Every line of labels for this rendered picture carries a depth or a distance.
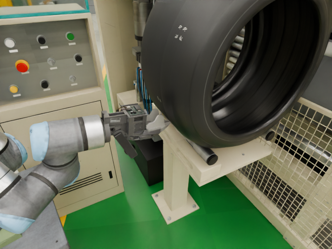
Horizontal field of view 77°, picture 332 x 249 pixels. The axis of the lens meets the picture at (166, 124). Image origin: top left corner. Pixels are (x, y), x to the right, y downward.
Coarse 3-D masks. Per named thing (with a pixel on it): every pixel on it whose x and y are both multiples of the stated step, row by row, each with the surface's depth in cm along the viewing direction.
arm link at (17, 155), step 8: (0, 136) 77; (8, 136) 83; (0, 144) 76; (8, 144) 79; (16, 144) 83; (0, 152) 75; (8, 152) 79; (16, 152) 82; (24, 152) 85; (0, 160) 76; (8, 160) 79; (16, 160) 82; (24, 160) 86; (16, 168) 84
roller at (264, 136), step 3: (270, 129) 82; (267, 132) 81; (270, 132) 81; (273, 132) 81; (261, 135) 83; (264, 135) 82; (267, 135) 81; (270, 135) 81; (273, 135) 82; (264, 138) 82; (267, 138) 81; (270, 138) 82
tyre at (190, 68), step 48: (192, 0) 46; (240, 0) 43; (288, 0) 70; (144, 48) 61; (192, 48) 46; (288, 48) 80; (192, 96) 51; (240, 96) 94; (288, 96) 74; (240, 144) 73
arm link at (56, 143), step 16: (32, 128) 48; (48, 128) 49; (64, 128) 50; (80, 128) 51; (32, 144) 47; (48, 144) 48; (64, 144) 50; (80, 144) 51; (48, 160) 52; (64, 160) 53
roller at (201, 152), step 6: (168, 120) 91; (174, 126) 87; (186, 138) 80; (192, 144) 77; (198, 150) 74; (204, 150) 73; (210, 150) 72; (204, 156) 72; (210, 156) 70; (216, 156) 71; (210, 162) 71
